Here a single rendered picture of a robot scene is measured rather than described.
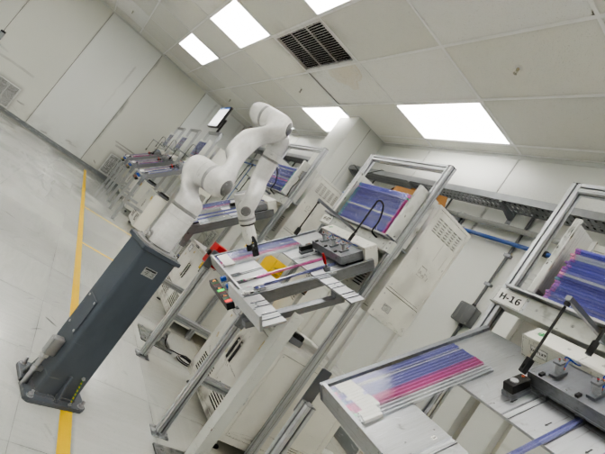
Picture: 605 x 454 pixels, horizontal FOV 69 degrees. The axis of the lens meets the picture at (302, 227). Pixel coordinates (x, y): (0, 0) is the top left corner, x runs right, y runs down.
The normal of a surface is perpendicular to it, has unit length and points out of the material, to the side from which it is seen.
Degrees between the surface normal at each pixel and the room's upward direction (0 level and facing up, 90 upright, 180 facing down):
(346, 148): 90
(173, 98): 90
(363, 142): 90
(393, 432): 45
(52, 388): 90
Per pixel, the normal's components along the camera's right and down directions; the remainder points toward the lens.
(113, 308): 0.58, 0.35
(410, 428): -0.07, -0.96
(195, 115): 0.42, 0.22
